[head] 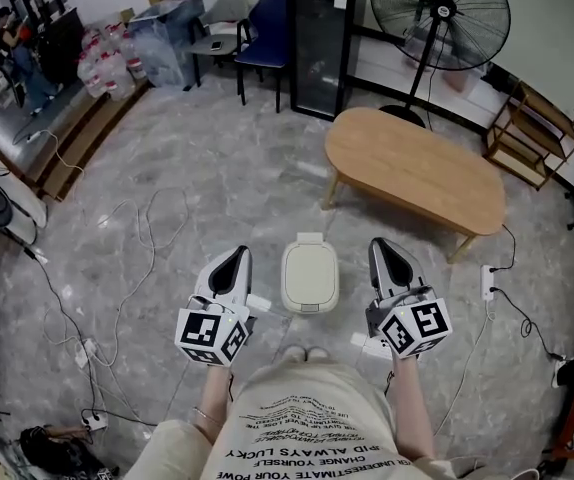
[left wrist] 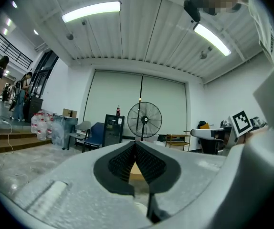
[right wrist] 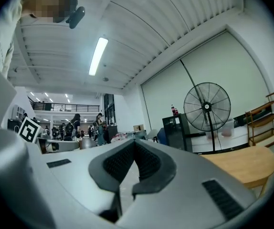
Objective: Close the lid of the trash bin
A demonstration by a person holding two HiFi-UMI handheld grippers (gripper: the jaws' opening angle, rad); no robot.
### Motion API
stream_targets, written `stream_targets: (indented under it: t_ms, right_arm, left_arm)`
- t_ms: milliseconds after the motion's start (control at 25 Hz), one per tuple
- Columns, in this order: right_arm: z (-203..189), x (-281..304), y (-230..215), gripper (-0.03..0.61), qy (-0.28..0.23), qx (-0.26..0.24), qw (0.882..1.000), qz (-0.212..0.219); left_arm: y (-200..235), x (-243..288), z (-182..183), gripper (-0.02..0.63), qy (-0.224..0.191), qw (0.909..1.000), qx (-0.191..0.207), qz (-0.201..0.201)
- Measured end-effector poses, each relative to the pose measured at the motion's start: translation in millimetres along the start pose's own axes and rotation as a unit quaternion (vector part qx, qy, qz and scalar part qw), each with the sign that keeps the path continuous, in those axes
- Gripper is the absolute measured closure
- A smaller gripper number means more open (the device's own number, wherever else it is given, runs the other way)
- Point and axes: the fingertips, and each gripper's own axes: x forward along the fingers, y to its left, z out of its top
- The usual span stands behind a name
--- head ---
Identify black backpack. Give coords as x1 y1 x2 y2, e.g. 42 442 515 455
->
19 425 118 480

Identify black cabinet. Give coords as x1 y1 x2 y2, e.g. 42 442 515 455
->
36 6 86 87
285 0 370 123

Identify long black cable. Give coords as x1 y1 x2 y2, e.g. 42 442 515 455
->
21 247 103 419

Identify plastic-wrapped grey box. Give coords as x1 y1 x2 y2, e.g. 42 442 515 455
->
126 0 207 89

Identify cream lidded trash bin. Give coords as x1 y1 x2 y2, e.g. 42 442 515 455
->
280 240 341 316

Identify blue chair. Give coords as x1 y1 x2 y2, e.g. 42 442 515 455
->
234 0 291 114

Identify wooden platform steps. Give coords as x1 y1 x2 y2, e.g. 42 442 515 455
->
0 80 151 203

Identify cluster of clear water jugs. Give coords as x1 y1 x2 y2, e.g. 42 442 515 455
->
76 22 148 102

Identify grey chair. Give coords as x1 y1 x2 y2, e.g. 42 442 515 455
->
184 0 253 89

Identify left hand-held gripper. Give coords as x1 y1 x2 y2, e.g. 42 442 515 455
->
174 244 257 368

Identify wooden shelf rack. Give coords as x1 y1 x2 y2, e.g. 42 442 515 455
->
481 80 574 192

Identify thin silver bracelet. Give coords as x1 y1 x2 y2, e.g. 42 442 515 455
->
191 406 223 429

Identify person's beige shirt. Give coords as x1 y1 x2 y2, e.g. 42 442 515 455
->
125 360 538 480

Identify person's right forearm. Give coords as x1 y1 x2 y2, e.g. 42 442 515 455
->
390 356 437 462

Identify white power adapter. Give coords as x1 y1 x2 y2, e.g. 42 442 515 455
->
245 292 272 313
551 357 574 389

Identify long looped white cable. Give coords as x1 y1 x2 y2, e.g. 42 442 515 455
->
41 187 191 369

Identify oval wooden table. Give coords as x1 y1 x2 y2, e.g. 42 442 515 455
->
322 106 507 265

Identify black pedestal fan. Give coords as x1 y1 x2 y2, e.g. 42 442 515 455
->
369 0 512 130

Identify person's left forearm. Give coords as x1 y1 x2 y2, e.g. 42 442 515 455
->
189 363 236 444

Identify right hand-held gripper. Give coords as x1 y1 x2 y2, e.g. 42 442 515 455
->
364 236 454 360

